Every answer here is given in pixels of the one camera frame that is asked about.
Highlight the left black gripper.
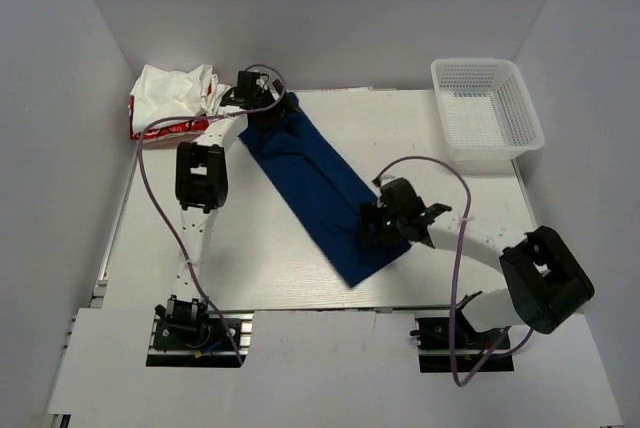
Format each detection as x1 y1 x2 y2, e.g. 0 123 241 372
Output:
254 81 300 134

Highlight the blue t shirt with print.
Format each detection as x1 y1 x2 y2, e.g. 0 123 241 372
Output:
240 93 410 288

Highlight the white and red t shirt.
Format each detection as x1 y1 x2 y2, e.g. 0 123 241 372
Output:
128 64 230 142

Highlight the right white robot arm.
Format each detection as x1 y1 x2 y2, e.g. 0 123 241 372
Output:
358 178 595 347

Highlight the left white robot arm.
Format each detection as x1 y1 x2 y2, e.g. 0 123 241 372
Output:
175 64 299 308

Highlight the white perforated plastic basket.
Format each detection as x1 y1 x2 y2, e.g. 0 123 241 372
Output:
431 58 545 162

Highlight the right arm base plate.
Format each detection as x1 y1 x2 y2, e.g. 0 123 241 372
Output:
408 315 516 374

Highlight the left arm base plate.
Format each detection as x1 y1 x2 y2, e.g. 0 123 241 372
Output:
145 312 251 369

